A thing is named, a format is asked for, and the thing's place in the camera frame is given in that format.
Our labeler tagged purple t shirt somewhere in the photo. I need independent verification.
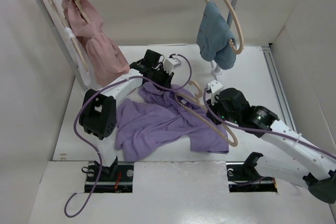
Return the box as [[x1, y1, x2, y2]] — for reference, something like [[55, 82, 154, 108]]
[[114, 82, 229, 162]]

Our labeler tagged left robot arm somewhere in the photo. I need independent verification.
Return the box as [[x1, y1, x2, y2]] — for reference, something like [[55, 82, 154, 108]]
[[73, 49, 174, 180]]

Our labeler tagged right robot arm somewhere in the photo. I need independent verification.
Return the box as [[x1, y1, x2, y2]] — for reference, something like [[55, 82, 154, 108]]
[[203, 82, 335, 204]]

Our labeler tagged pink dress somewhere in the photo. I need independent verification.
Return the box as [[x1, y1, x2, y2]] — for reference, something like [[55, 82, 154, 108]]
[[61, 0, 130, 87]]

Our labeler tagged blue garment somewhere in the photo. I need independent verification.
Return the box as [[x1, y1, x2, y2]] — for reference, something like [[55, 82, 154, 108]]
[[196, 1, 236, 70]]

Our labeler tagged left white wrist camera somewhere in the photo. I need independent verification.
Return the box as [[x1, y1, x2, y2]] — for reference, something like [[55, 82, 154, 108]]
[[163, 58, 182, 74]]

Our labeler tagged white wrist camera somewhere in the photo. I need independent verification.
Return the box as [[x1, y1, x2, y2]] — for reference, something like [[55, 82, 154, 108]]
[[205, 80, 224, 95], [163, 58, 182, 74]]

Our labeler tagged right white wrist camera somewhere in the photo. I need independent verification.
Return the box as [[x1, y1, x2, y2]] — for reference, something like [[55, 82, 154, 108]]
[[205, 80, 224, 95]]

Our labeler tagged aluminium rail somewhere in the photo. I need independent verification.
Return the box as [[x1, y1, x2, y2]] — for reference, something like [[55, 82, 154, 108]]
[[262, 46, 297, 131]]

